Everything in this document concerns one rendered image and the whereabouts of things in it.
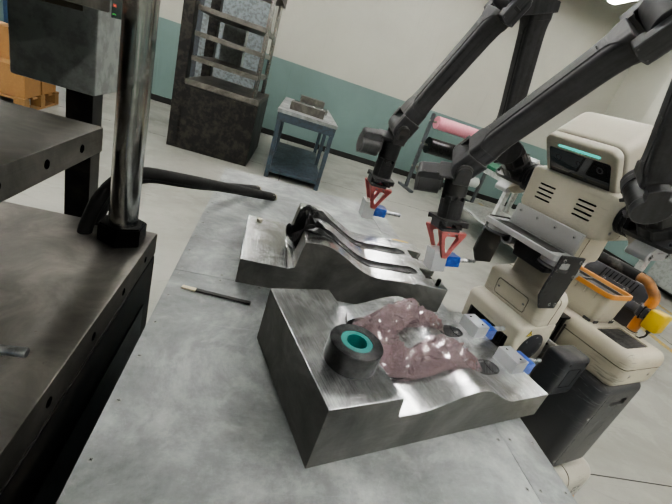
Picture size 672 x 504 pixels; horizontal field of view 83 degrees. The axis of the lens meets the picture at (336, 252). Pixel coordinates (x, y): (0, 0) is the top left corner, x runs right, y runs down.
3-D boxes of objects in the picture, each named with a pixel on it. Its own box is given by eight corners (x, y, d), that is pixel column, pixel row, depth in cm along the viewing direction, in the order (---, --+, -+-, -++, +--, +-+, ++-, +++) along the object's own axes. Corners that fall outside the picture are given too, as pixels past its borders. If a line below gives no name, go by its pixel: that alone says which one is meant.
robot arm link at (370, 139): (413, 129, 103) (405, 116, 110) (374, 118, 100) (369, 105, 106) (394, 167, 111) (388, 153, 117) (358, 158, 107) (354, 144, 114)
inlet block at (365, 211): (395, 220, 125) (400, 205, 123) (399, 226, 121) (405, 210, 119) (358, 211, 122) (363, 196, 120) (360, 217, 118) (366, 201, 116)
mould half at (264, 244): (403, 269, 119) (420, 231, 114) (433, 319, 96) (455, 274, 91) (244, 234, 107) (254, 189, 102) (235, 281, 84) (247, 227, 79)
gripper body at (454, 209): (443, 228, 89) (451, 197, 86) (426, 218, 98) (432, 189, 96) (468, 231, 90) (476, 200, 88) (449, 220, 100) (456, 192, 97)
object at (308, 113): (315, 159, 635) (330, 103, 599) (318, 191, 465) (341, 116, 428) (274, 146, 622) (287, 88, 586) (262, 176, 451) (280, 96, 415)
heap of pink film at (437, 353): (433, 319, 84) (448, 290, 81) (491, 380, 70) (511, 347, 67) (331, 322, 71) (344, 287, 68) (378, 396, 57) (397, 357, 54)
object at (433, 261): (467, 267, 102) (472, 248, 101) (477, 274, 98) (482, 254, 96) (422, 263, 99) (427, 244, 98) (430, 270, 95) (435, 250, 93)
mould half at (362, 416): (450, 329, 95) (469, 292, 90) (534, 414, 75) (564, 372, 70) (256, 337, 70) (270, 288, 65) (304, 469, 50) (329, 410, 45)
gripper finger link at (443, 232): (434, 260, 91) (443, 223, 89) (423, 250, 98) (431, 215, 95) (460, 262, 93) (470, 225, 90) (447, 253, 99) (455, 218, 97)
